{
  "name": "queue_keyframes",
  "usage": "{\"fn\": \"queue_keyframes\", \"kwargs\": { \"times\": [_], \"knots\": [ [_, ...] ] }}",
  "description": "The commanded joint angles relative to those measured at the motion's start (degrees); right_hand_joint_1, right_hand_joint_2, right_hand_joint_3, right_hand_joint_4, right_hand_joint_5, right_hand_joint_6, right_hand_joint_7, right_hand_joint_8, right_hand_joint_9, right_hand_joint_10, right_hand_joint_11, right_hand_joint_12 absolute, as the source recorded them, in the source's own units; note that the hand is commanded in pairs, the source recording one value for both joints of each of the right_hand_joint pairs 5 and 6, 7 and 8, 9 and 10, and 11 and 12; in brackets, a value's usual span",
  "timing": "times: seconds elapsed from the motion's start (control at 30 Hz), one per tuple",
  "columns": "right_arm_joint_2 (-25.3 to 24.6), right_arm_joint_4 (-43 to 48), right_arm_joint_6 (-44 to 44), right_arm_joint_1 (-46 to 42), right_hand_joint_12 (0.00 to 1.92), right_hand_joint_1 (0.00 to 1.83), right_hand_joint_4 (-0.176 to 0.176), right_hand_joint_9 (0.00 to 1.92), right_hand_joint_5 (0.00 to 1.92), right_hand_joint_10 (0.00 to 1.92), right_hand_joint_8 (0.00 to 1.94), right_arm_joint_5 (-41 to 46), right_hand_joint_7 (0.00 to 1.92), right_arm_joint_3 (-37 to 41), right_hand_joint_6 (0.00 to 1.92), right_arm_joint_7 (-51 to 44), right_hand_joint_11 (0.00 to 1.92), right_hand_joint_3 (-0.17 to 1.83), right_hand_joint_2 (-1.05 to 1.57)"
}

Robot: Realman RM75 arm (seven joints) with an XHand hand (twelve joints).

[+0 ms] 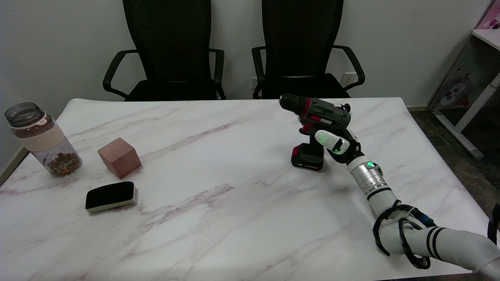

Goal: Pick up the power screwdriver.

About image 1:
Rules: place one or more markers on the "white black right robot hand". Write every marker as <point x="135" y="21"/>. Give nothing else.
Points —
<point x="332" y="141"/>

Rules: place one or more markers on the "green red power screwdriver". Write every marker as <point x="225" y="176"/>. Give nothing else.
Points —
<point x="324" y="115"/>

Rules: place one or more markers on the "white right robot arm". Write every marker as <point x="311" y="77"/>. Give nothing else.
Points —
<point x="457" y="242"/>

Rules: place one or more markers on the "floor vent grate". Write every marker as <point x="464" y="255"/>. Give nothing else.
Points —
<point x="438" y="141"/>

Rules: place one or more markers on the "black mesh office chair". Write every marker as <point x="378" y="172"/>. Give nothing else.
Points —
<point x="300" y="39"/>
<point x="168" y="39"/>

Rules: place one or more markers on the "white desk with cartoon panel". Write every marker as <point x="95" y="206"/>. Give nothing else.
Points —
<point x="468" y="78"/>

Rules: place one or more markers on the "pinkish brown wooden cube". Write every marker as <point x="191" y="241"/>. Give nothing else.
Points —
<point x="119" y="158"/>

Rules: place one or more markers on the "black whiteboard eraser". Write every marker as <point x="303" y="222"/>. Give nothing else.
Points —
<point x="110" y="195"/>

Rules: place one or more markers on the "glass jar with nuts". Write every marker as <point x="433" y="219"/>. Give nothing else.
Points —
<point x="43" y="140"/>

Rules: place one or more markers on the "white wall socket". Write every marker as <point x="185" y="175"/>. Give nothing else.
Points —
<point x="349" y="78"/>
<point x="254" y="82"/>

